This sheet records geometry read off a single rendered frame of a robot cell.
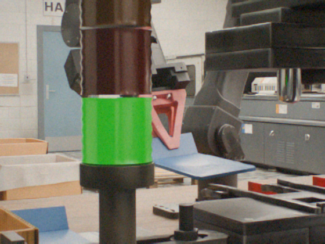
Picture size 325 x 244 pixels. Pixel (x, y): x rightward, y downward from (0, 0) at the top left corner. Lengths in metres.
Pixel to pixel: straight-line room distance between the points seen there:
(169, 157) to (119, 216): 0.50
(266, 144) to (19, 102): 4.63
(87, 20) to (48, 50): 11.33
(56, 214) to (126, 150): 0.47
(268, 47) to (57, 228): 0.38
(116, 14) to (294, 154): 8.04
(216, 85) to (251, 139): 8.17
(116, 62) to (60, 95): 11.37
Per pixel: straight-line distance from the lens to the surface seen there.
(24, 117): 11.59
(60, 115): 11.71
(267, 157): 8.86
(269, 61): 0.53
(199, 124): 0.99
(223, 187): 0.68
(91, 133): 0.34
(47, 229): 0.79
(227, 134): 0.98
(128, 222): 0.35
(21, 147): 4.66
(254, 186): 0.92
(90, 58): 0.34
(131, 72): 0.33
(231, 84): 1.02
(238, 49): 0.56
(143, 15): 0.34
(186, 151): 0.86
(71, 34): 0.87
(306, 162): 8.16
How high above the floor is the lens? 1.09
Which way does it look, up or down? 3 degrees down
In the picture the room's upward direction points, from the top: straight up
